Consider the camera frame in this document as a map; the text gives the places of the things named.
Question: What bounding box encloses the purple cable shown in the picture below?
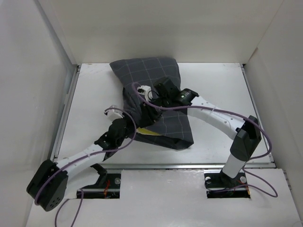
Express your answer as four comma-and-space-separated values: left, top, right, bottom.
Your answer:
34, 107, 137, 227
131, 81, 278, 198

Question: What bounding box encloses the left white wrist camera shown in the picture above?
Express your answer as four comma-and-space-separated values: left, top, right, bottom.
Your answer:
104, 105, 123, 122

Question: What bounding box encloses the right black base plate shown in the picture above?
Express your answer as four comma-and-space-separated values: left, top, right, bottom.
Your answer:
204, 172, 250, 199

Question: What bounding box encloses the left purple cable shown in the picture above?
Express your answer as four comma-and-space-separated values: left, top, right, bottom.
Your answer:
34, 107, 137, 227

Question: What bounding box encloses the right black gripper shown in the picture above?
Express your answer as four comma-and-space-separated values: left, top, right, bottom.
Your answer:
139, 96, 171, 128

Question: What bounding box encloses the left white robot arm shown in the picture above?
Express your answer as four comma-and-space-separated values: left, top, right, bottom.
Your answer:
26, 117, 137, 211

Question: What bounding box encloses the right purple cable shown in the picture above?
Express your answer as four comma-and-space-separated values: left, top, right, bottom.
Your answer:
131, 81, 278, 198

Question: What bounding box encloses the cream yellow pillow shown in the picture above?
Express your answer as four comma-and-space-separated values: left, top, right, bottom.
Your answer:
137, 128, 161, 136

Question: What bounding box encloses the dark grey checked pillowcase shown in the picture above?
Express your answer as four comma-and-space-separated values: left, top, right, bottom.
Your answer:
109, 55, 195, 150

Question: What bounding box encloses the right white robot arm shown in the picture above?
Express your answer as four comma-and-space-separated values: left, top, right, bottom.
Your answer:
136, 77, 261, 188

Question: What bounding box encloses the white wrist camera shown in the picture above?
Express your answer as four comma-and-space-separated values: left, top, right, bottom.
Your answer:
104, 105, 123, 122
137, 86, 153, 101

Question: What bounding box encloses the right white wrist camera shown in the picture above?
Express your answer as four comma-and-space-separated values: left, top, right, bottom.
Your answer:
137, 86, 153, 101

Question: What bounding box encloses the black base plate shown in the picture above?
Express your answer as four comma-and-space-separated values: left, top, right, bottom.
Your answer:
76, 164, 122, 199
204, 172, 250, 199

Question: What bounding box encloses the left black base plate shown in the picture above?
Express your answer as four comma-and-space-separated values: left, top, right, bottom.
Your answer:
76, 164, 122, 199

